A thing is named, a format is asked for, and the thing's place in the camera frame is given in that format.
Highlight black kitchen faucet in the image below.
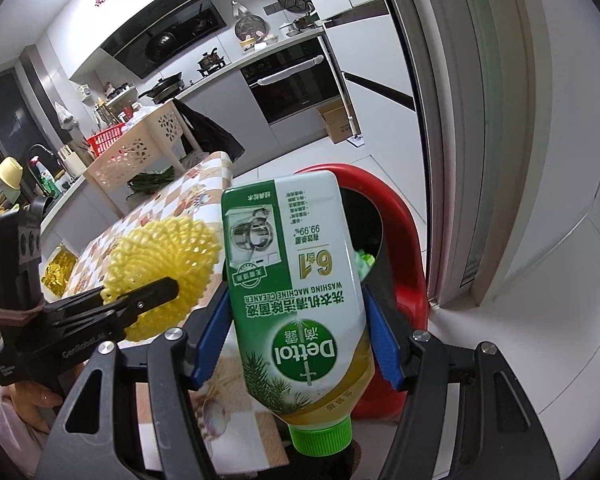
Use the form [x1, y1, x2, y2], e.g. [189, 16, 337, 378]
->
[27, 144, 56, 166]

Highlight cardboard box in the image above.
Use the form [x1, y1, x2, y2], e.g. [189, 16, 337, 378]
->
[317, 99, 353, 145]

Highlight grey sliding door frame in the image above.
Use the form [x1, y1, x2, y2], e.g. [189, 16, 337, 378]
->
[370, 0, 546, 306]

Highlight dark window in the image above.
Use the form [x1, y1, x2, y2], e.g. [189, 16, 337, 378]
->
[0, 67, 46, 161]

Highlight gold foil packet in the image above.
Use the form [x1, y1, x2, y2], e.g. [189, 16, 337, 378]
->
[40, 244, 78, 297]

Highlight red plastic stool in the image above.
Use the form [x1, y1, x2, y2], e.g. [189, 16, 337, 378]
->
[294, 162, 431, 421]

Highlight yellow foam net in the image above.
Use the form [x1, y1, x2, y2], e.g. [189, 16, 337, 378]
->
[101, 216, 223, 343]

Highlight person's left forearm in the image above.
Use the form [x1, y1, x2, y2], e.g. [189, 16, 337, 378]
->
[0, 382, 36, 478]

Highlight beige knife block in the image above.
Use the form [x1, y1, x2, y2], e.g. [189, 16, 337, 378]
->
[60, 145, 88, 176]

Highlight yellow plastic bowl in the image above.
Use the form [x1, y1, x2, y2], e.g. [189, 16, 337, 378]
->
[0, 156, 23, 188]

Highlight person's left hand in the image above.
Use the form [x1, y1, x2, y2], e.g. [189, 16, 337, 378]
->
[7, 380, 66, 436]

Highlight green spray bottle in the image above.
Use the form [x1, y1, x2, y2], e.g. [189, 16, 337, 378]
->
[30, 156, 61, 196]

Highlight green onions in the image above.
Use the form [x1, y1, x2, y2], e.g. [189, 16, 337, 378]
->
[126, 166, 176, 195]

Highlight black wok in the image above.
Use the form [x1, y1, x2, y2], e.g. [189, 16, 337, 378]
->
[139, 74, 185, 101]

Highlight black built-in oven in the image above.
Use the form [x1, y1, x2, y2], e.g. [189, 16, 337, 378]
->
[240, 35, 343, 125]

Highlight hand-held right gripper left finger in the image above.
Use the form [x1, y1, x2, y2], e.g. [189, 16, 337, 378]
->
[35, 285, 231, 480]

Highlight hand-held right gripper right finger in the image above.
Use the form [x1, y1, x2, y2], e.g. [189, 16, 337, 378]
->
[362, 285, 561, 480]

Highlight black bag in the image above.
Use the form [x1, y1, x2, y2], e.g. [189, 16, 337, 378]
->
[172, 99, 246, 161]

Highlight red plastic basket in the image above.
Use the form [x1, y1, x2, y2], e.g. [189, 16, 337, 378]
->
[86, 127, 128, 157]

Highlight black round bin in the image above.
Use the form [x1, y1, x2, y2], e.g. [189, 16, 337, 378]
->
[337, 187, 398, 321]

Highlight green-capped detergent bottle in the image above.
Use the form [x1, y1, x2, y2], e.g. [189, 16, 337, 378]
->
[221, 170, 377, 456]

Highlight black range hood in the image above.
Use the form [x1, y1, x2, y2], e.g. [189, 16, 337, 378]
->
[100, 0, 228, 80]

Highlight black cooking pot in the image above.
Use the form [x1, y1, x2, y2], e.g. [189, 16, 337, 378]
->
[196, 49, 228, 75]

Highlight white refrigerator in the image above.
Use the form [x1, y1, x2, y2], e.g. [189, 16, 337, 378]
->
[292, 0, 417, 111]

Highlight hanging clear plastic bag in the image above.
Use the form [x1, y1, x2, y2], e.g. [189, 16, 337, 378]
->
[54, 101, 76, 131]

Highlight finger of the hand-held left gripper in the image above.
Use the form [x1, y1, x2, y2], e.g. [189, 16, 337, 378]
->
[42, 276, 181, 331]

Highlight grey round steamer rack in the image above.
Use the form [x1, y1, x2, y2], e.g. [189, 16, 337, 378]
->
[234, 15, 268, 41]

